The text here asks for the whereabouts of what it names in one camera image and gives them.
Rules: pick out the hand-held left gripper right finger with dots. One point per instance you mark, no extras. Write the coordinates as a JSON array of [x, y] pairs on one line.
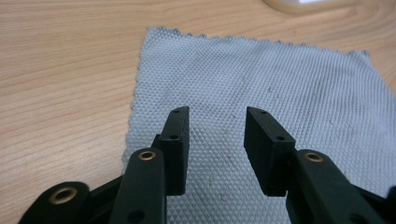
[[271, 155]]

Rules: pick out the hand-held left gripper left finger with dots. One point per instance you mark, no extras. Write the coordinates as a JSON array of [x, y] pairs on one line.
[[174, 155]]

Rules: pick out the light blue textured cloth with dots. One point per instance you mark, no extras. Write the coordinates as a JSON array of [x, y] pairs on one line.
[[249, 102]]

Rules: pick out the translucent white container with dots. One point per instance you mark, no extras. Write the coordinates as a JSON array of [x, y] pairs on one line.
[[308, 5]]

